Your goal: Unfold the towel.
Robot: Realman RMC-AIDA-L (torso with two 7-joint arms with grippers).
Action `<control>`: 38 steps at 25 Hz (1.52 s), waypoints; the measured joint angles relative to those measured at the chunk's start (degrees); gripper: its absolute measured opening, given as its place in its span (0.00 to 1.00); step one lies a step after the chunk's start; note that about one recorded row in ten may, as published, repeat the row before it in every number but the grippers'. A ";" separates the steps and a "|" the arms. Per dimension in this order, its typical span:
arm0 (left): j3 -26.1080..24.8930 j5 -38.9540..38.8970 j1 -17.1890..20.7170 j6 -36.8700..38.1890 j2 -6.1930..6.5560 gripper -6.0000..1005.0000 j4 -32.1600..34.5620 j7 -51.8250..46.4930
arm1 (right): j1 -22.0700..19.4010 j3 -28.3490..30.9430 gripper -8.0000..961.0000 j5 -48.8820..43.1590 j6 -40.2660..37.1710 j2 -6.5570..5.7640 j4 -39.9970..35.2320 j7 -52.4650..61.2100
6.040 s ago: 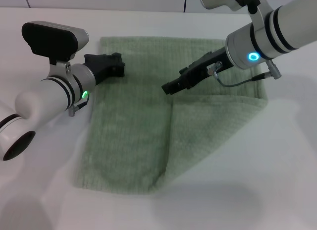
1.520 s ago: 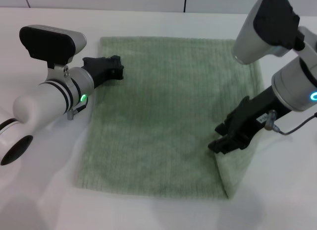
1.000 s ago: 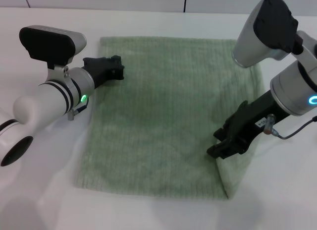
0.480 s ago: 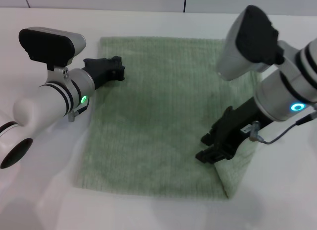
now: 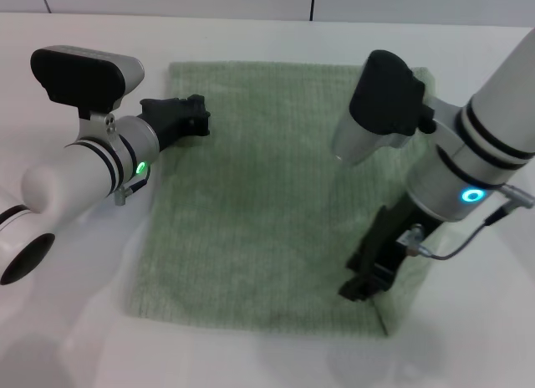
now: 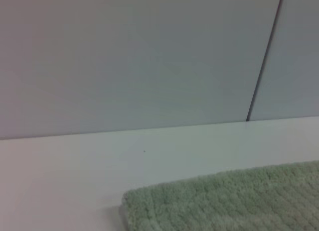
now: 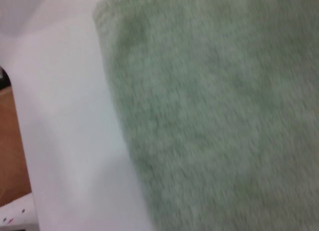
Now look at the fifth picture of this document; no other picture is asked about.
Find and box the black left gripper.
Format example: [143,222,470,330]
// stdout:
[139,94,211,151]

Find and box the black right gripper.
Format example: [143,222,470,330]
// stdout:
[338,193,441,302]

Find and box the green ribbed towel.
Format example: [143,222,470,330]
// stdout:
[124,60,453,337]

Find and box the grey right arm cable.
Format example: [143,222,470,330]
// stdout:
[401,184,535,262]

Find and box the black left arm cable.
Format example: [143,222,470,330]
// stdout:
[113,165,152,206]

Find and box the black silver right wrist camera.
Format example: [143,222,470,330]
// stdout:
[332,48,436,166]

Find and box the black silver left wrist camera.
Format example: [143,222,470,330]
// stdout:
[30,44,146,133]

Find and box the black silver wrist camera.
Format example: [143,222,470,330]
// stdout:
[30,44,146,133]
[332,48,436,166]

